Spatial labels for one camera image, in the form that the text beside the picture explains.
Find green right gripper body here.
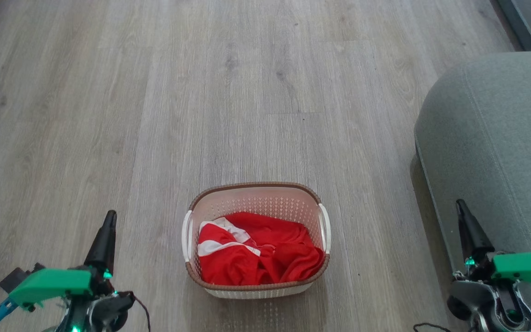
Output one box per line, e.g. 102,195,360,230
452,251,531,296

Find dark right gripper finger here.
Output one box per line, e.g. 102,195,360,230
455,199,495,264

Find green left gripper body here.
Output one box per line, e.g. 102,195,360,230
9,265,135,323

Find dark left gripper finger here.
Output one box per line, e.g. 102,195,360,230
84,210,118,278

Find red and white garment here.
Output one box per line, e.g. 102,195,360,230
197,212,325,285

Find grey green fabric sofa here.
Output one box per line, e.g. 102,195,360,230
414,51,531,332

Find white brown-rimmed laundry basket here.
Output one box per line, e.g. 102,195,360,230
182,182,331,299

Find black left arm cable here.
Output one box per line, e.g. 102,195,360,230
130,291,151,332

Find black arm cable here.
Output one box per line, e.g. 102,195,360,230
413,323,478,332
130,291,151,332

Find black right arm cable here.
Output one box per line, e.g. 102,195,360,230
413,323,478,332

